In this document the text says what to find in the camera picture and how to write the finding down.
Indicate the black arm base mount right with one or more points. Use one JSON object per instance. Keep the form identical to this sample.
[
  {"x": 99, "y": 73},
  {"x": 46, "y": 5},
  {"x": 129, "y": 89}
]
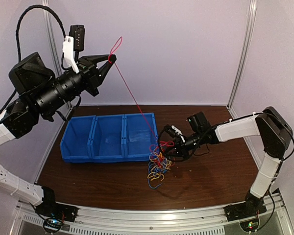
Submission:
[{"x": 241, "y": 211}]

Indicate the aluminium front rail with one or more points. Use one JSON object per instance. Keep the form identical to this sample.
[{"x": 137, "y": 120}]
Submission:
[{"x": 199, "y": 221}]

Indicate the left aluminium frame post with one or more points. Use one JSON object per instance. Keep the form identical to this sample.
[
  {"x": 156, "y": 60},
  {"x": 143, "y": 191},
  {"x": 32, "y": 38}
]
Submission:
[{"x": 52, "y": 43}]

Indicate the aluminium frame post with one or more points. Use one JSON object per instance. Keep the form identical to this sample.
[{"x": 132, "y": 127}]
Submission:
[
  {"x": 249, "y": 28},
  {"x": 52, "y": 43}
]

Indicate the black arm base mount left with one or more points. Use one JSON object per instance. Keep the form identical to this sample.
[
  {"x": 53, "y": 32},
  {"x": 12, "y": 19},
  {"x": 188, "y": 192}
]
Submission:
[{"x": 58, "y": 211}]

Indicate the left circuit board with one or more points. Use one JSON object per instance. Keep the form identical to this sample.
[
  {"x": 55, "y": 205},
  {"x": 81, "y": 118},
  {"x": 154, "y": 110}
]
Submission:
[{"x": 51, "y": 225}]

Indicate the circuit board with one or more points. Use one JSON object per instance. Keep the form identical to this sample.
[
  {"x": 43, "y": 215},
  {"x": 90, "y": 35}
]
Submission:
[
  {"x": 51, "y": 225},
  {"x": 250, "y": 226}
]

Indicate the blue plastic bin middle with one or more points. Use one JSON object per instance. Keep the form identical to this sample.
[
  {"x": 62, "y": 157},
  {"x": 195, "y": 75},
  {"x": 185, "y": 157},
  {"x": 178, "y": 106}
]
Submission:
[{"x": 106, "y": 142}]

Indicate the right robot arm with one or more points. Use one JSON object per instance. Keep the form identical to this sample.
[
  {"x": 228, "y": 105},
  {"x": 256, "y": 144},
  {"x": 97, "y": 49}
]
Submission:
[{"x": 275, "y": 133}]

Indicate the blue plastic bin left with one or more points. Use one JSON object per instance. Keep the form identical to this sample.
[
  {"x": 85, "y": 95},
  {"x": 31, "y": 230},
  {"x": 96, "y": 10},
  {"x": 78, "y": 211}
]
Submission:
[{"x": 74, "y": 145}]

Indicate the blue plastic bin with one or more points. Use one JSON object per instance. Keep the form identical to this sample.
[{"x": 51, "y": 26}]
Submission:
[
  {"x": 74, "y": 145},
  {"x": 139, "y": 135},
  {"x": 106, "y": 142}
]

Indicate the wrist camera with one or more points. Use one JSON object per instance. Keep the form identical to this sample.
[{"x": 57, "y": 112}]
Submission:
[
  {"x": 73, "y": 44},
  {"x": 175, "y": 133}
]

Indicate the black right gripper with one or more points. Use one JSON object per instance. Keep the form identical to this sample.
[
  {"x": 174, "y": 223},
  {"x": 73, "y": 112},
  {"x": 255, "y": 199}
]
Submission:
[{"x": 182, "y": 151}]

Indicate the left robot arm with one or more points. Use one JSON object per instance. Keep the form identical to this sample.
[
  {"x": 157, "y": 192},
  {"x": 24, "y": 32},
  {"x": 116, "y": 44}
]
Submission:
[{"x": 41, "y": 94}]

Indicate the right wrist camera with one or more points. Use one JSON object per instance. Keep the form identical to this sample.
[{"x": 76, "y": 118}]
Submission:
[{"x": 175, "y": 133}]

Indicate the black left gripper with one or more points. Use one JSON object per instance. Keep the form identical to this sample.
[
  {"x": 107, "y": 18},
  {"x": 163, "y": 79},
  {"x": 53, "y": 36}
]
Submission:
[{"x": 93, "y": 75}]

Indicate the blue plastic bin right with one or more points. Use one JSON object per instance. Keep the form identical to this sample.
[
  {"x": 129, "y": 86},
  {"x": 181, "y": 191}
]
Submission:
[{"x": 139, "y": 135}]

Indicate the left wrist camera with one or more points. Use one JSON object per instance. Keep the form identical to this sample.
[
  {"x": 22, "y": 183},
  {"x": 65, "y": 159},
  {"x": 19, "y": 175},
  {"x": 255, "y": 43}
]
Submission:
[{"x": 73, "y": 44}]

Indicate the right circuit board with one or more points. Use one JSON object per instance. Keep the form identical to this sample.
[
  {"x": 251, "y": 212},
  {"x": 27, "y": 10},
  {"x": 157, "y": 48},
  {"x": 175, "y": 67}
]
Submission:
[{"x": 250, "y": 226}]

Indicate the right aluminium frame post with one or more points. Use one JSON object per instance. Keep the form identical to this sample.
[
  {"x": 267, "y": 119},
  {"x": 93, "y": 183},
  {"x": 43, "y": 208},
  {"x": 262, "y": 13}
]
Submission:
[{"x": 249, "y": 28}]

